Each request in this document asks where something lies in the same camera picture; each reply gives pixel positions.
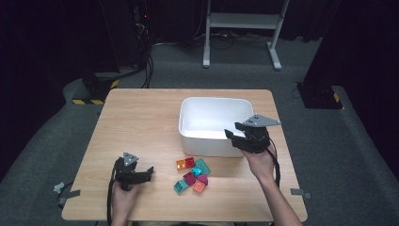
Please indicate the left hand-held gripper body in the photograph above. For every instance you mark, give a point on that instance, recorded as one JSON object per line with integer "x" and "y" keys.
{"x": 128, "y": 175}

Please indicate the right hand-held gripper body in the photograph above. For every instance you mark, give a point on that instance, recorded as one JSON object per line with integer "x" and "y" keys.
{"x": 255, "y": 139}

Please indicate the white plastic bin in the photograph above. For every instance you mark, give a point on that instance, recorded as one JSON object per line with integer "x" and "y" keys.
{"x": 213, "y": 116}

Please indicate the orange toy block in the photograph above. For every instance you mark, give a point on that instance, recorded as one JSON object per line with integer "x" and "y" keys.
{"x": 181, "y": 164}

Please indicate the teal toy block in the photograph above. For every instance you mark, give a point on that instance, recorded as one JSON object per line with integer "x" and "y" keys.
{"x": 181, "y": 186}

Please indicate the magenta toy block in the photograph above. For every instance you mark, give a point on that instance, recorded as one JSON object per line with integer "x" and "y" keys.
{"x": 189, "y": 178}

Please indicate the green toy block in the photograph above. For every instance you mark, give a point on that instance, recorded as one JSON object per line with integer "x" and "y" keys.
{"x": 204, "y": 165}

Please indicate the red toy block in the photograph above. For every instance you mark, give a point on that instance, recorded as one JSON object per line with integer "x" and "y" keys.
{"x": 190, "y": 162}

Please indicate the cyan shiny toy block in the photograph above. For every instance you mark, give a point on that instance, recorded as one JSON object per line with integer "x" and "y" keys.
{"x": 196, "y": 171}

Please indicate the coral toy block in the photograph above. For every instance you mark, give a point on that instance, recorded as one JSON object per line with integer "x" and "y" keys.
{"x": 199, "y": 186}

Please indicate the small purple toy block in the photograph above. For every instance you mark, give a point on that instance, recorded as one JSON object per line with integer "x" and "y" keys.
{"x": 203, "y": 179}

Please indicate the person's left hand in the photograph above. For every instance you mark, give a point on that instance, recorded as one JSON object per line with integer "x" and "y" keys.
{"x": 124, "y": 201}

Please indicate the person's right hand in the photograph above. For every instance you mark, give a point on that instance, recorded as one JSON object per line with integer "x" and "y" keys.
{"x": 262, "y": 164}

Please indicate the grey tape piece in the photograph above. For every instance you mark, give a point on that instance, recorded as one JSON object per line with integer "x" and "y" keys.
{"x": 299, "y": 192}
{"x": 70, "y": 194}

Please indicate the black stand base striped tape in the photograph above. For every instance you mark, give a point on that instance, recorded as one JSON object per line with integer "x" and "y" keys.
{"x": 94, "y": 88}

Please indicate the white metal stand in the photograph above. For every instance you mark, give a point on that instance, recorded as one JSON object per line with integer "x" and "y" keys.
{"x": 244, "y": 20}

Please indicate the dark equipment rack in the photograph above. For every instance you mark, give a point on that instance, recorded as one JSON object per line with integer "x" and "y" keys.
{"x": 138, "y": 31}

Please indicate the black curtain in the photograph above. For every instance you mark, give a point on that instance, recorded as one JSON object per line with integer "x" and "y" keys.
{"x": 47, "y": 47}
{"x": 360, "y": 47}

